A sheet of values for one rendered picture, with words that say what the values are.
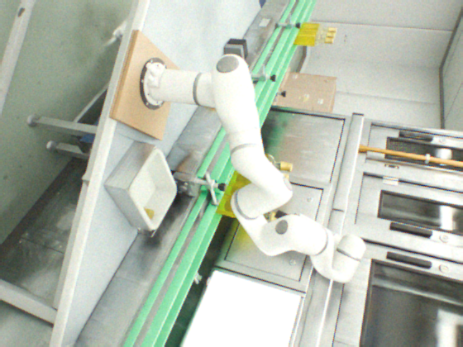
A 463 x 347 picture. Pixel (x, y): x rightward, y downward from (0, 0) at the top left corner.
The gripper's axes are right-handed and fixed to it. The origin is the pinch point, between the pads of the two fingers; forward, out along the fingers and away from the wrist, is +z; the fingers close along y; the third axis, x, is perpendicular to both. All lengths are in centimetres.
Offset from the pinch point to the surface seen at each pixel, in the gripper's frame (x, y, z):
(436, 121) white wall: -458, -312, -30
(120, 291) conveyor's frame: 50, 6, 27
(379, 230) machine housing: -21.6, -14.7, -29.3
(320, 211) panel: -16.6, -11.8, -7.5
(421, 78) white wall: -565, -312, 25
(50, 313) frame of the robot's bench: 66, 10, 37
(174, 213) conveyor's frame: 19.7, 6.1, 30.4
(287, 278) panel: 13.5, -11.7, -9.9
